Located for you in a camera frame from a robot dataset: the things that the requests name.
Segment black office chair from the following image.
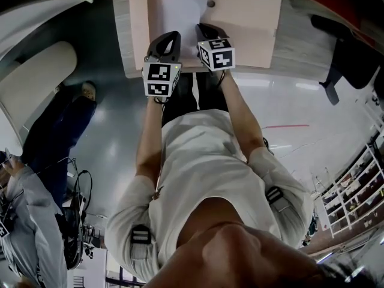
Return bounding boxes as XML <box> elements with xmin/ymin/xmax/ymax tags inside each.
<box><xmin>310</xmin><ymin>14</ymin><xmax>384</xmax><ymax>106</ymax></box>

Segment white shelf rack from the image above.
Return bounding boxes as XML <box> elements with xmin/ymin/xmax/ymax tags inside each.
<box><xmin>322</xmin><ymin>142</ymin><xmax>384</xmax><ymax>239</ymax></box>

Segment person's white shirt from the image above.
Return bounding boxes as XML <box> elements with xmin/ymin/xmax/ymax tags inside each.
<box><xmin>104</xmin><ymin>109</ymin><xmax>314</xmax><ymax>281</ymax></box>

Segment black strap buckle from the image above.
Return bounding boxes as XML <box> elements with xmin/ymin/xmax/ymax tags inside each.
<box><xmin>131</xmin><ymin>225</ymin><xmax>151</xmax><ymax>244</ymax></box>
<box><xmin>265</xmin><ymin>187</ymin><xmax>284</xmax><ymax>205</ymax></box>

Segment person's right forearm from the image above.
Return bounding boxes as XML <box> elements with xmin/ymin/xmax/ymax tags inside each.
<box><xmin>220</xmin><ymin>69</ymin><xmax>266</xmax><ymax>164</ymax></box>

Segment white A4 paper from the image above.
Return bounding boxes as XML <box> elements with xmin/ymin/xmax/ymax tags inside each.
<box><xmin>146</xmin><ymin>0</ymin><xmax>209</xmax><ymax>61</ymax></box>

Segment person's chin and neck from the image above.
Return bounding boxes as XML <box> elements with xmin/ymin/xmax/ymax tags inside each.
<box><xmin>157</xmin><ymin>190</ymin><xmax>331</xmax><ymax>288</ymax></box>

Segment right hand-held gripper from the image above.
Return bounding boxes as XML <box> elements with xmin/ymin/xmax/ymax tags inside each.
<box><xmin>196</xmin><ymin>23</ymin><xmax>235</xmax><ymax>71</ymax></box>

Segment grey wooden desk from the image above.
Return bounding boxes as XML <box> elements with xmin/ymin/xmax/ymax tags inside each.
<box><xmin>112</xmin><ymin>0</ymin><xmax>338</xmax><ymax>79</ymax></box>

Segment person's left forearm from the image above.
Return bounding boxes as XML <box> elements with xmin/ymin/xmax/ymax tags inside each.
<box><xmin>135</xmin><ymin>96</ymin><xmax>164</xmax><ymax>181</ymax></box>

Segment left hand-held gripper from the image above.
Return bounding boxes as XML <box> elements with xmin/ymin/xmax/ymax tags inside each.
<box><xmin>143</xmin><ymin>31</ymin><xmax>183</xmax><ymax>98</ymax></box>

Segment person's black trousers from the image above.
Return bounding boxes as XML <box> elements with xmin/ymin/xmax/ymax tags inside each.
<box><xmin>161</xmin><ymin>70</ymin><xmax>232</xmax><ymax>128</ymax></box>

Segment beige cylinder table leg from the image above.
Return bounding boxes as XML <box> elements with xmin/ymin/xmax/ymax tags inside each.
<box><xmin>0</xmin><ymin>40</ymin><xmax>78</xmax><ymax>119</ymax></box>

